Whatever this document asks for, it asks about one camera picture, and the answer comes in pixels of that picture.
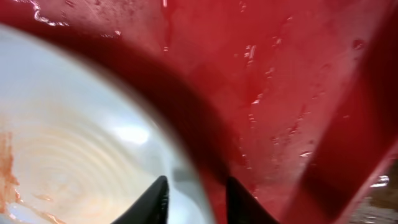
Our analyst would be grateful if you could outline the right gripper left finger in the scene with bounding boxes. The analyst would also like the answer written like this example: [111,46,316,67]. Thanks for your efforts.
[112,175,169,224]

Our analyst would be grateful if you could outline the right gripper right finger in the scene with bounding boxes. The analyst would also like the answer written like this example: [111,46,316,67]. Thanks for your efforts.
[226,176,279,224]

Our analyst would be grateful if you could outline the white plate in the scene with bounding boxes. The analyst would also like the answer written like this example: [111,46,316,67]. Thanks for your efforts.
[1,26,215,223]

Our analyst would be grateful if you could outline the red plastic tray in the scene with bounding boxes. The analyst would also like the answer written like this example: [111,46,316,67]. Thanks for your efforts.
[1,0,397,223]

